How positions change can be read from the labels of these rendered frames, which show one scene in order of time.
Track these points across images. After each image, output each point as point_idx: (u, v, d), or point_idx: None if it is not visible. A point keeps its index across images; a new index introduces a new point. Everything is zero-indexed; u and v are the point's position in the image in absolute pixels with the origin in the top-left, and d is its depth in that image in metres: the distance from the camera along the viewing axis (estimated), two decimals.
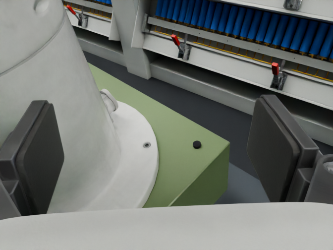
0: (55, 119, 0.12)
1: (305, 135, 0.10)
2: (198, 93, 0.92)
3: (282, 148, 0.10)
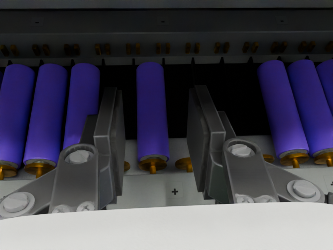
0: (122, 105, 0.13)
1: (218, 120, 0.11)
2: None
3: (199, 133, 0.11)
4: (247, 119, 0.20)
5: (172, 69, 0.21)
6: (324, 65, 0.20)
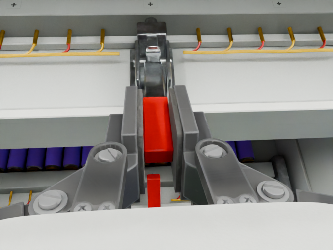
0: (142, 104, 0.14)
1: (193, 121, 0.11)
2: None
3: (175, 134, 0.11)
4: None
5: None
6: None
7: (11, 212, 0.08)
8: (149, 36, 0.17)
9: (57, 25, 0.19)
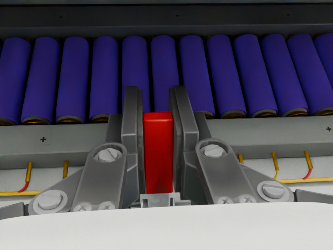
0: (142, 104, 0.14)
1: (193, 121, 0.11)
2: None
3: (175, 134, 0.11)
4: None
5: None
6: None
7: (11, 212, 0.08)
8: None
9: None
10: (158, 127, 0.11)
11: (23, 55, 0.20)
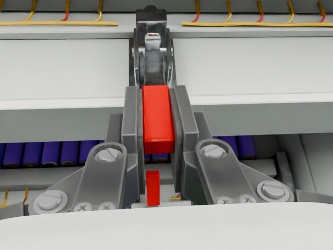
0: (142, 104, 0.14)
1: (193, 121, 0.11)
2: None
3: (175, 134, 0.11)
4: None
5: None
6: None
7: (11, 212, 0.08)
8: (149, 24, 0.16)
9: None
10: None
11: None
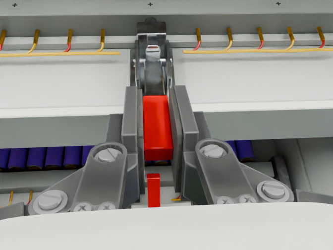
0: (142, 104, 0.14)
1: (193, 121, 0.11)
2: None
3: (175, 134, 0.11)
4: None
5: None
6: None
7: (11, 212, 0.08)
8: (149, 35, 0.17)
9: (57, 25, 0.19)
10: None
11: None
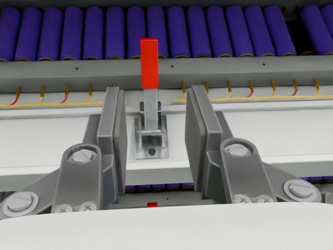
0: (124, 105, 0.13)
1: (215, 120, 0.11)
2: None
3: (197, 133, 0.11)
4: None
5: None
6: None
7: None
8: None
9: None
10: (149, 44, 0.20)
11: (58, 19, 0.29)
